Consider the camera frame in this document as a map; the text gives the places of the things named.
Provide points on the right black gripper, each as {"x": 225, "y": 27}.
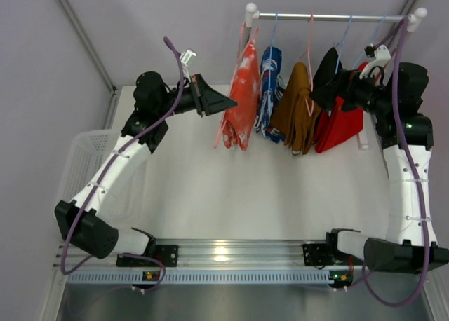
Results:
{"x": 344, "y": 90}

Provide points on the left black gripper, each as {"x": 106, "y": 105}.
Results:
{"x": 200, "y": 99}

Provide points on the pink plastic hanger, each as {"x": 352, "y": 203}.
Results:
{"x": 242, "y": 40}

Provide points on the orange white patterned trousers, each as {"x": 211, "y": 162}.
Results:
{"x": 242, "y": 100}

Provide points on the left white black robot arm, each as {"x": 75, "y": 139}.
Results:
{"x": 84, "y": 221}

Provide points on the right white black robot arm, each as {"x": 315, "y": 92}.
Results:
{"x": 406, "y": 138}

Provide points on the blue hanger with black trousers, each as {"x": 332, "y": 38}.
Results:
{"x": 341, "y": 44}

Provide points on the black trousers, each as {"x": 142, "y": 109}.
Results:
{"x": 327, "y": 68}

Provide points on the red trousers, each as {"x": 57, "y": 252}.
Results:
{"x": 336, "y": 127}

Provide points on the brown trousers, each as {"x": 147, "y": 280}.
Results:
{"x": 296, "y": 114}

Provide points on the blue hanger with red trousers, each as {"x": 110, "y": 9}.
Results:
{"x": 371, "y": 40}

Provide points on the blue white patterned trousers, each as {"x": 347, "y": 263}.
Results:
{"x": 266, "y": 108}

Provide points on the light blue hanger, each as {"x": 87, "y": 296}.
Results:
{"x": 273, "y": 37}

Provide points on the white plastic basket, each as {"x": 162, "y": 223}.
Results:
{"x": 87, "y": 153}

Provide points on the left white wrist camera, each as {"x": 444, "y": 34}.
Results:
{"x": 186, "y": 59}

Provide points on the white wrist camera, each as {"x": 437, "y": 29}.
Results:
{"x": 378, "y": 56}
{"x": 186, "y": 59}

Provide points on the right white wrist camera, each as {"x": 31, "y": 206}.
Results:
{"x": 378, "y": 56}

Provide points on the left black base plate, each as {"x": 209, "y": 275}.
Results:
{"x": 166, "y": 254}

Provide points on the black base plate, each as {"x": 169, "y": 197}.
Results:
{"x": 166, "y": 254}
{"x": 317, "y": 255}

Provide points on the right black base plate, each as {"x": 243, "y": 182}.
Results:
{"x": 317, "y": 255}

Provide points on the aluminium mounting rail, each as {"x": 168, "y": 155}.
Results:
{"x": 197, "y": 253}

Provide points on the grey slotted cable duct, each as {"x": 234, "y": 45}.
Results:
{"x": 202, "y": 277}

